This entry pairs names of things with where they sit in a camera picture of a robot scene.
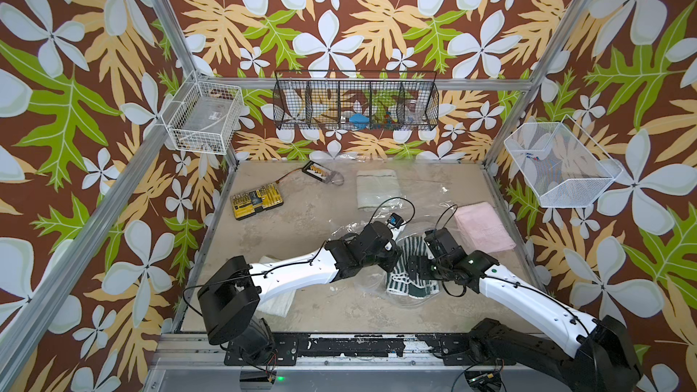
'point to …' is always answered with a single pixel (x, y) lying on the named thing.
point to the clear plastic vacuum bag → (418, 216)
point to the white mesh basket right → (562, 165)
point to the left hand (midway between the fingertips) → (401, 246)
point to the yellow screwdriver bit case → (264, 198)
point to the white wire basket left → (205, 117)
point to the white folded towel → (276, 304)
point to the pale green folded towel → (375, 187)
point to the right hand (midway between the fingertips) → (415, 266)
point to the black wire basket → (355, 101)
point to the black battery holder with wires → (322, 173)
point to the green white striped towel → (399, 280)
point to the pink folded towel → (483, 231)
